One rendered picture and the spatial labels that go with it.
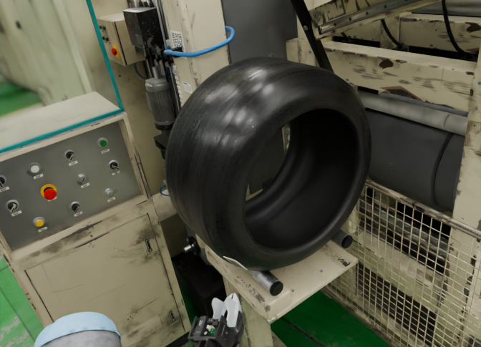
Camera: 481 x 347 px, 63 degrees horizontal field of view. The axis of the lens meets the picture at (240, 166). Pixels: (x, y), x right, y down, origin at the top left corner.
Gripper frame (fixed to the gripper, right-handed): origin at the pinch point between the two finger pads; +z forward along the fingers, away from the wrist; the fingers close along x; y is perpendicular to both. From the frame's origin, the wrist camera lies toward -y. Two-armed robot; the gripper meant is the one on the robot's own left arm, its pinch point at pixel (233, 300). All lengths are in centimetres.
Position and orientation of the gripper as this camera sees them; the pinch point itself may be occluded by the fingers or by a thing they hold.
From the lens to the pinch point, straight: 100.2
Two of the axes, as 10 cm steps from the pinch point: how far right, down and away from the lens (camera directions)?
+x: -8.6, 2.1, 4.6
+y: -4.4, -7.6, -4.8
